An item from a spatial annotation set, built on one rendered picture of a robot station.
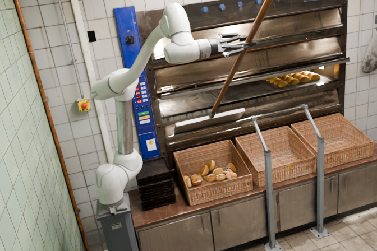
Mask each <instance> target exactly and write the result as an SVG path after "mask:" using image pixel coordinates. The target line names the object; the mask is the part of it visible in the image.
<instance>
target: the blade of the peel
mask: <svg viewBox="0 0 377 251"><path fill-rule="evenodd" d="M244 112H245V109H244V108H242V109H237V110H232V111H227V112H224V113H219V114H216V115H215V116H214V118H211V119H209V116H206V117H201V118H196V119H192V120H187V121H183V122H178V123H176V124H175V128H174V134H176V133H181V132H185V131H190V130H193V129H198V128H203V127H207V126H212V125H216V124H220V123H225V122H230V121H233V120H238V119H240V118H241V116H242V115H243V113H244ZM235 125H236V124H232V125H228V126H224V127H220V128H215V129H210V130H207V131H202V132H198V133H193V134H188V135H185V136H181V137H176V138H173V141H175V140H180V139H183V138H188V137H192V136H197V135H200V134H205V133H209V132H214V131H219V130H222V129H226V128H231V127H234V126H235Z"/></svg>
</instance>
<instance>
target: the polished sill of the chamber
mask: <svg viewBox="0 0 377 251"><path fill-rule="evenodd" d="M335 85H339V81H338V80H331V81H327V82H321V83H316V84H313V85H308V86H303V87H298V88H295V89H290V90H284V91H280V92H275V93H271V94H266V95H261V96H257V97H251V98H248V99H243V100H238V101H233V102H230V103H225V104H220V105H219V106H218V108H217V110H216V111H221V110H226V109H230V108H235V107H239V106H244V105H249V104H253V103H258V102H262V101H267V100H271V99H276V98H279V97H285V96H290V95H294V94H299V93H302V92H307V91H312V90H317V89H322V88H325V87H330V86H335ZM212 109H213V106H210V107H207V108H201V109H196V110H192V111H186V112H183V113H178V114H173V115H168V116H165V117H162V123H167V122H172V121H175V120H180V119H185V118H189V117H195V116H198V115H203V114H207V113H210V111H211V110H212Z"/></svg>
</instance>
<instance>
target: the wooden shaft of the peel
mask: <svg viewBox="0 0 377 251"><path fill-rule="evenodd" d="M272 1H273V0H265V1H264V3H263V5H262V7H261V9H260V12H259V14H258V16H257V18H256V20H255V22H254V24H253V26H252V28H251V30H250V32H249V34H248V36H247V38H246V40H245V42H244V43H248V42H252V40H253V38H254V36H255V34H256V33H257V31H258V29H259V27H260V25H261V23H262V21H263V19H264V17H265V15H266V13H267V11H268V9H269V7H270V5H271V3H272ZM247 50H248V48H246V49H244V50H243V52H242V53H240V54H239V55H238V57H237V59H236V61H235V63H234V65H233V67H232V69H231V71H230V73H229V75H228V78H227V80H226V82H225V84H224V86H223V88H222V90H221V92H220V94H219V96H218V98H217V100H216V102H215V104H214V106H213V109H212V111H211V113H212V114H214V113H215V112H216V110H217V108H218V106H219V104H220V102H221V101H222V99H223V96H224V94H225V93H226V91H227V89H228V87H229V85H230V83H231V81H232V79H233V77H234V75H235V73H236V71H237V69H238V68H239V66H240V64H241V62H242V60H243V58H244V56H245V54H246V52H247Z"/></svg>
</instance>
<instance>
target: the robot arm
mask: <svg viewBox="0 0 377 251"><path fill-rule="evenodd" d="M161 38H167V39H170V40H171V43H169V44H167V45H166V46H165V47H164V49H163V51H164V56H165V59H166V61H167V62H168V63H170V64H183V63H190V62H193V61H195V60H197V59H203V58H209V57H210V55H217V54H223V55H224V56H225V58H228V57H229V56H232V55H236V54H240V53H242V52H243V50H244V49H246V48H249V47H252V46H255V45H256V43H257V42H256V41H253V42H248V43H243V44H242V45H227V44H228V43H231V42H234V41H238V40H239V41H245V40H246V38H247V36H246V35H238V33H237V32H234V33H225V34H222V33H218V36H217V38H216V39H210V40H207V39H200V40H194V39H193V38H192V35H191V31H190V24H189V20H188V18H187V15H186V12H185V10H184V9H183V7H182V6H181V5H180V4H178V3H170V4H167V5H166V6H165V8H164V11H163V17H162V19H161V20H160V21H159V25H158V26H157V27H156V28H155V29H154V30H153V31H152V32H151V33H150V35H149V36H148V38H147V40H146V41H145V43H144V45H143V47H142V48H141V50H140V53H139V55H138V56H137V58H136V60H135V61H134V63H133V65H132V67H131V68H130V69H126V68H124V69H119V70H117V71H114V72H112V73H111V74H109V75H107V76H105V77H104V78H102V79H101V80H100V81H98V82H97V83H95V84H94V86H93V87H92V88H91V95H92V97H93V98H94V99H95V100H106V99H110V98H114V99H115V107H116V126H117V144H118V150H117V151H116V153H115V154H114V159H113V164H103V165H101V166H100V167H98V168H97V169H96V171H95V175H94V185H95V190H96V194H97V196H98V201H99V212H98V216H104V215H107V214H111V216H115V214H116V212H118V211H125V210H127V209H128V206H127V203H126V196H127V195H126V193H123V190H124V188H125V186H126V184H127V183H129V182H130V181H131V180H132V179H133V178H134V177H135V176H137V174H138V173H139V172H140V170H141V168H142V158H141V156H140V155H139V154H138V153H137V151H136V150H135V149H134V142H133V127H132V98H133V97H134V94H135V90H136V86H137V84H138V82H139V76H140V75H141V74H142V72H143V70H144V68H145V66H146V64H147V62H148V60H149V58H150V56H151V54H152V52H153V50H154V48H155V46H156V44H157V43H158V41H159V40H160V39H161ZM221 38H229V39H224V40H223V39H221ZM229 50H233V51H231V52H226V53H225V51H229Z"/></svg>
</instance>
